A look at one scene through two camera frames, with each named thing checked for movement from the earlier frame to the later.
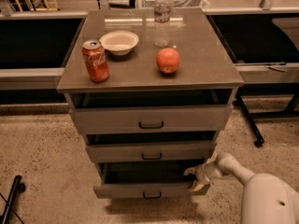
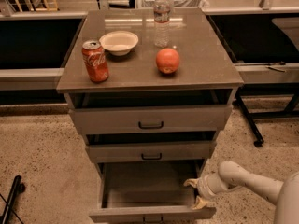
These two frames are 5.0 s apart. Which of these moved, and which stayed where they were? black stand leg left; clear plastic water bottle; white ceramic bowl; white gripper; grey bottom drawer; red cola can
Moved: white gripper; grey bottom drawer
Stayed: white ceramic bowl; black stand leg left; clear plastic water bottle; red cola can
